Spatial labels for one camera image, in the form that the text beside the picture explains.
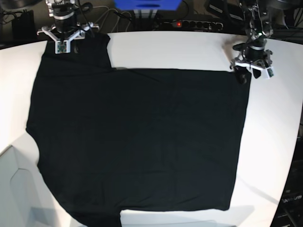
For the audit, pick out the blue plastic box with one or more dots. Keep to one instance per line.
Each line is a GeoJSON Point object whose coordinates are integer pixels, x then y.
{"type": "Point", "coordinates": [147, 4]}

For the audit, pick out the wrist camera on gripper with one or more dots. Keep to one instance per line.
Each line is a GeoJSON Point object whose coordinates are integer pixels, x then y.
{"type": "Point", "coordinates": [268, 73]}
{"type": "Point", "coordinates": [62, 47]}

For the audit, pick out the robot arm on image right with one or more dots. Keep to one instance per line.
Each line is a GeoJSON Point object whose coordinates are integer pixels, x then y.
{"type": "Point", "coordinates": [257, 22]}

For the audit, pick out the white bin at table edge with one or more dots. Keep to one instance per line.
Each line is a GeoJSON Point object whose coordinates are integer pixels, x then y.
{"type": "Point", "coordinates": [19, 202]}

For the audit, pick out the black power strip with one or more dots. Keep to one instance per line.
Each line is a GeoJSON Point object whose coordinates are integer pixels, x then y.
{"type": "Point", "coordinates": [191, 25]}

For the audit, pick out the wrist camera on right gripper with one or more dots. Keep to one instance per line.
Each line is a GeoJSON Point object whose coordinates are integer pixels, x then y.
{"type": "Point", "coordinates": [62, 47]}

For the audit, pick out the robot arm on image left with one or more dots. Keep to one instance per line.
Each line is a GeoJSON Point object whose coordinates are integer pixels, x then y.
{"type": "Point", "coordinates": [70, 23]}

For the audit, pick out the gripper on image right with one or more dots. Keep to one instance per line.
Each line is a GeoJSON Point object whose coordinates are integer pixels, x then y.
{"type": "Point", "coordinates": [252, 54]}

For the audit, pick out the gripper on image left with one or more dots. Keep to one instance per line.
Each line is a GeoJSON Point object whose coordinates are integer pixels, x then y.
{"type": "Point", "coordinates": [64, 35]}

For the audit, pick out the black T-shirt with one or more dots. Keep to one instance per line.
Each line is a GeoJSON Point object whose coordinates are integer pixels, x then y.
{"type": "Point", "coordinates": [135, 139]}

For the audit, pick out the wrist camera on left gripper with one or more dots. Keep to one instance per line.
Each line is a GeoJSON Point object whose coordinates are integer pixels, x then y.
{"type": "Point", "coordinates": [268, 73]}

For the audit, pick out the black box on floor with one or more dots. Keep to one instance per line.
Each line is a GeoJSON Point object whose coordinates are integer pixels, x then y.
{"type": "Point", "coordinates": [23, 27]}

